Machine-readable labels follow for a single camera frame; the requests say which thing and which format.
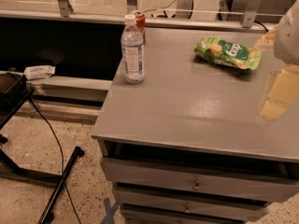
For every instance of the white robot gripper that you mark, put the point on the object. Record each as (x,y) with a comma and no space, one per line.
(289,39)

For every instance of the green rice chip bag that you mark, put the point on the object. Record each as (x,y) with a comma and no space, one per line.
(219,51)

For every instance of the clear plastic water bottle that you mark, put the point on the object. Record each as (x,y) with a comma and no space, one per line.
(132,48)

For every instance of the grey drawer cabinet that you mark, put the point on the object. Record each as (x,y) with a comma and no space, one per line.
(190,113)

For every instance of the top grey drawer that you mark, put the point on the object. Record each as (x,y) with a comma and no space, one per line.
(153,174)

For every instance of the grey drawer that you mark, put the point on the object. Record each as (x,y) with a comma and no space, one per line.
(153,174)
(168,217)
(189,204)

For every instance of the red soda can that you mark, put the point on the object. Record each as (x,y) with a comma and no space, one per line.
(140,22)

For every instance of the middle grey drawer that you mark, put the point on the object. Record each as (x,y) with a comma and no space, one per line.
(189,204)

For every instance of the bottom grey drawer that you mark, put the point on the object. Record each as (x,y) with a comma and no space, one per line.
(168,217)

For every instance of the grey metal railing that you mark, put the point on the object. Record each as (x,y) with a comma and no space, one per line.
(206,14)

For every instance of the white wipes packet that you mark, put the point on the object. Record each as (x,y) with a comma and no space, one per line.
(38,72)

